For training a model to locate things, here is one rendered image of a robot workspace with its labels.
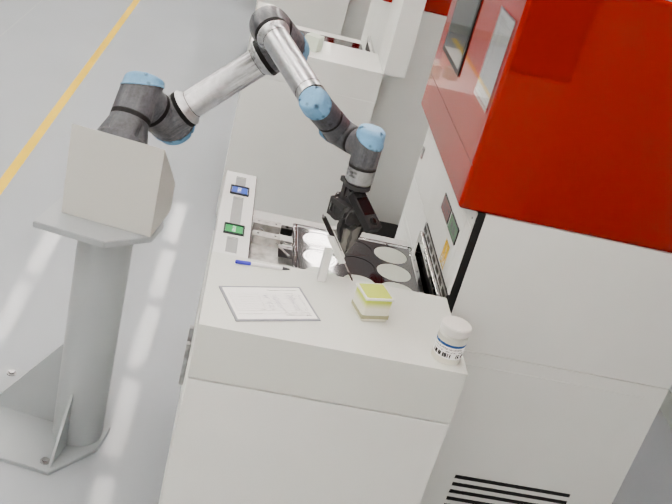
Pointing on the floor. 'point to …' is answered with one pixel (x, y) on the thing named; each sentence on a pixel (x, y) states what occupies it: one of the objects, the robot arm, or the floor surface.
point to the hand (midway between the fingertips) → (344, 251)
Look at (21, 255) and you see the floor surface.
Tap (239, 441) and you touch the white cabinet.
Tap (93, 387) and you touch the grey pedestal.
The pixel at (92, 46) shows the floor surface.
